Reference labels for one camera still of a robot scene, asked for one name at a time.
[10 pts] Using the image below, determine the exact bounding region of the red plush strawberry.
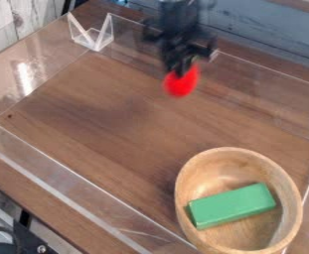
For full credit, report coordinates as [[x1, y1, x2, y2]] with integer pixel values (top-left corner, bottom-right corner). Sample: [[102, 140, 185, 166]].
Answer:
[[163, 64, 200, 97]]

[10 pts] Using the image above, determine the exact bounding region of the wooden bowl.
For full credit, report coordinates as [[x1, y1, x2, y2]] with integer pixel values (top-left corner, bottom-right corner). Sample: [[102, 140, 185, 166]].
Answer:
[[174, 147, 303, 254]]

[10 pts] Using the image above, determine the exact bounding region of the green rectangular block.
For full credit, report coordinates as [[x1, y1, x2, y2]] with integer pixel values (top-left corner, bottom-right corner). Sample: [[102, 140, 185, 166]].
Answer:
[[186, 183, 276, 230]]

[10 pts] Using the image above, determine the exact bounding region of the clear acrylic front wall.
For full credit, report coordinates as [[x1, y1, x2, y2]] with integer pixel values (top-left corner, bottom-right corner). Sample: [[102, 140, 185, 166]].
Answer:
[[0, 126, 200, 254]]

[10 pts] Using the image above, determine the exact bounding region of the black clamp with screw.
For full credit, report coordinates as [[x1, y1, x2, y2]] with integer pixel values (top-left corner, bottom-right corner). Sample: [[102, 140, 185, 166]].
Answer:
[[13, 221, 59, 254]]

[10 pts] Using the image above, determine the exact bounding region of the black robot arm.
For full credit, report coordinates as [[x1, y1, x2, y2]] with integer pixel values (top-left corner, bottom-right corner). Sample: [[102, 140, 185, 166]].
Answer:
[[142, 0, 218, 77]]

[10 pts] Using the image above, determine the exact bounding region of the clear acrylic back wall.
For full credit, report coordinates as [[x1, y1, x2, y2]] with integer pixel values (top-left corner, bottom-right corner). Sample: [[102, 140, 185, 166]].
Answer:
[[103, 14, 309, 139]]

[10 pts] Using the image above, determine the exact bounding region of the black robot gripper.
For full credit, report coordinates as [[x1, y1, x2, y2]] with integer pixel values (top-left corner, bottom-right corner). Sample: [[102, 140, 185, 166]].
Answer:
[[142, 13, 218, 75]]

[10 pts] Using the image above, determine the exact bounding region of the clear acrylic wall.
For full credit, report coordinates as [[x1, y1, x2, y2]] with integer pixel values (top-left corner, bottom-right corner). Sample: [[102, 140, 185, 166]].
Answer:
[[103, 14, 309, 139], [0, 126, 200, 254]]

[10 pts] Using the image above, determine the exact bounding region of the clear acrylic corner bracket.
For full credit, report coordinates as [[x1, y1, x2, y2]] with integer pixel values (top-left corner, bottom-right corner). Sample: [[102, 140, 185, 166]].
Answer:
[[67, 13, 114, 52]]

